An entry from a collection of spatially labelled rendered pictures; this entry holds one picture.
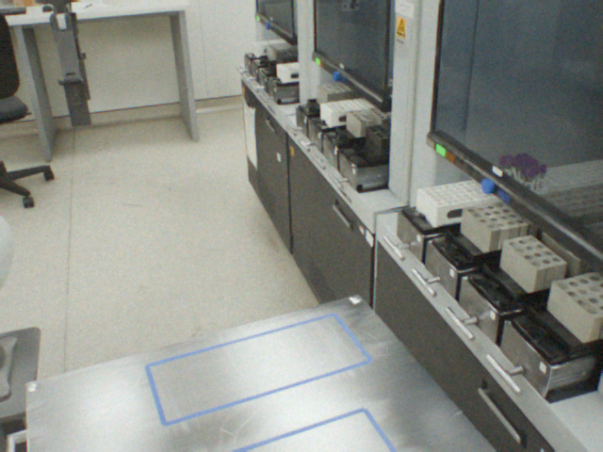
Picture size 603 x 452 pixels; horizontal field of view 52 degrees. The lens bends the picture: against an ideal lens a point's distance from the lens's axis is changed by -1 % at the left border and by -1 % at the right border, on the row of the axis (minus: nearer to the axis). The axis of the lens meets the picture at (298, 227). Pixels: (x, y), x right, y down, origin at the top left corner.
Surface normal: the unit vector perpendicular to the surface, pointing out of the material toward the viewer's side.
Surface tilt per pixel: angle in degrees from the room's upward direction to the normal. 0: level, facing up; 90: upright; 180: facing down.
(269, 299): 0
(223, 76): 90
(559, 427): 90
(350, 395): 0
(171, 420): 0
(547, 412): 90
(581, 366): 90
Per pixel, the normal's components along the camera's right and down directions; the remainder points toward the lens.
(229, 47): 0.29, 0.45
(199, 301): -0.03, -0.88
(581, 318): -0.96, 0.15
